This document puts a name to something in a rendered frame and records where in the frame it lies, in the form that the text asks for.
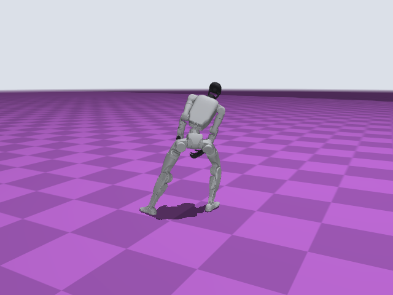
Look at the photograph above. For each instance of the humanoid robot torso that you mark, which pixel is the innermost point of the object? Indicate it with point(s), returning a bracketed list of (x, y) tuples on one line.
[(201, 114)]

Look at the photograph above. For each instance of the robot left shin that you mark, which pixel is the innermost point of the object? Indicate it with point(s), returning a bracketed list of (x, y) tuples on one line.
[(159, 188)]

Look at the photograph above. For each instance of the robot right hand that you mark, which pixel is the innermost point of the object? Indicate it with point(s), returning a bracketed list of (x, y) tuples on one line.
[(197, 154)]

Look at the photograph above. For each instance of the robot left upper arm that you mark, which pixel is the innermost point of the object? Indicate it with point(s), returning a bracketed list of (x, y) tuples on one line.
[(190, 100)]

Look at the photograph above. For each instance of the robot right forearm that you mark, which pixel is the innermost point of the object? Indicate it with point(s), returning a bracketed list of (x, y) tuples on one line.
[(212, 136)]

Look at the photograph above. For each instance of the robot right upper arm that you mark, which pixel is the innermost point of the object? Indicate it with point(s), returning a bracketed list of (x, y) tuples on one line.
[(218, 119)]

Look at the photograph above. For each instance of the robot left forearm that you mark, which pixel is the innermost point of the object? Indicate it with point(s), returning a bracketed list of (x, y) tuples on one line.
[(181, 128)]

